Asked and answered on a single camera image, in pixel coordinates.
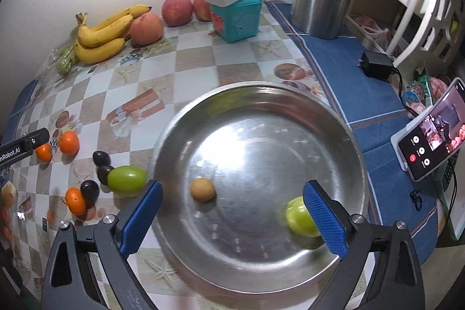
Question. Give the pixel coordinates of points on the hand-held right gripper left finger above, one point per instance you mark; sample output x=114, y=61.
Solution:
x=142, y=215

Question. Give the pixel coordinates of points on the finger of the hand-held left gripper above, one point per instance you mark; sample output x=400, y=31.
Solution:
x=25, y=146

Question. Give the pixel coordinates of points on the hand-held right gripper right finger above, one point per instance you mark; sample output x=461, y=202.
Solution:
x=323, y=219

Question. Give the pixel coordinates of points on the small orange mandarin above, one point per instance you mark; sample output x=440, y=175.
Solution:
x=75, y=201
x=69, y=143
x=44, y=153

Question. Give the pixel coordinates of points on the green plum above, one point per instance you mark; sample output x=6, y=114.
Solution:
x=296, y=219

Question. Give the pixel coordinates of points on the green apple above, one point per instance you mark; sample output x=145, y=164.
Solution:
x=125, y=180

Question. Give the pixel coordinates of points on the dark purple grape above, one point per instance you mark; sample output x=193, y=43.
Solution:
x=101, y=158
x=103, y=174

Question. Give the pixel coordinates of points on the dark plum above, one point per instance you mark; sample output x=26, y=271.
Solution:
x=89, y=190

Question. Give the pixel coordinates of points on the small tan round fruit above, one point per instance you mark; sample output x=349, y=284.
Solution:
x=202, y=189

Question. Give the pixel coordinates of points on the stainless steel bowl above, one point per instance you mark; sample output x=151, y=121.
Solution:
x=254, y=157

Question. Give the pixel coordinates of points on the clear bag of green fruit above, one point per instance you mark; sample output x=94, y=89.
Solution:
x=63, y=59

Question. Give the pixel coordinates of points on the bunch of yellow bananas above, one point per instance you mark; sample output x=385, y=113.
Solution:
x=101, y=35

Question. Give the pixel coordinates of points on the smartphone on white stand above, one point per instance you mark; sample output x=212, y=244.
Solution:
x=432, y=139

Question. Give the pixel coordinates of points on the colourful snack packets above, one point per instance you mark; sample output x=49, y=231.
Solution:
x=417, y=90

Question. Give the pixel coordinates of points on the black power adapter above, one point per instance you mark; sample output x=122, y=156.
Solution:
x=377, y=63

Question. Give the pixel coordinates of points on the orange peach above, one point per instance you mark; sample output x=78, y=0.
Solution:
x=146, y=28

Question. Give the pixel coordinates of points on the checkered printed tablecloth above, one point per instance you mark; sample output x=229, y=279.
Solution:
x=203, y=55

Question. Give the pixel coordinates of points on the red apple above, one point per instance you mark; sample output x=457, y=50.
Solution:
x=177, y=10
x=201, y=6

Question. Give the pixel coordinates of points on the teal plastic box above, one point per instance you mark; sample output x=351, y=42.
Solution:
x=236, y=19

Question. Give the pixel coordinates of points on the white shelf rack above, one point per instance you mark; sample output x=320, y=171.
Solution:
x=410, y=5

